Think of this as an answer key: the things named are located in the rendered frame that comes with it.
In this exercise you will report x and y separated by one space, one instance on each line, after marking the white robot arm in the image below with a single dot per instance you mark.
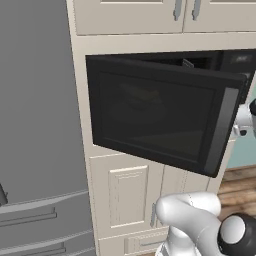
186 216

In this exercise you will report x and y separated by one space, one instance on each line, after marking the black microwave door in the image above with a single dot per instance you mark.
153 113

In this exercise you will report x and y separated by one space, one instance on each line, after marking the black microwave oven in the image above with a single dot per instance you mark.
230 61

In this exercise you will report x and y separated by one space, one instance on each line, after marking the beige tall cupboard door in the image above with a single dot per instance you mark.
128 196
180 181

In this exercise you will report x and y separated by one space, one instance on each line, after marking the grey fridge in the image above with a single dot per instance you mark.
36 100

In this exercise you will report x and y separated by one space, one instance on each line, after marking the beige wide cupboard door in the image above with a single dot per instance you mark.
126 16
230 15

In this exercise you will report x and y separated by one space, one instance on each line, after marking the beige drawer front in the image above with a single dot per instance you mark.
115 245

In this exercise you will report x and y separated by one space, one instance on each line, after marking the beige tall cupboard frame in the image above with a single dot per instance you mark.
80 43

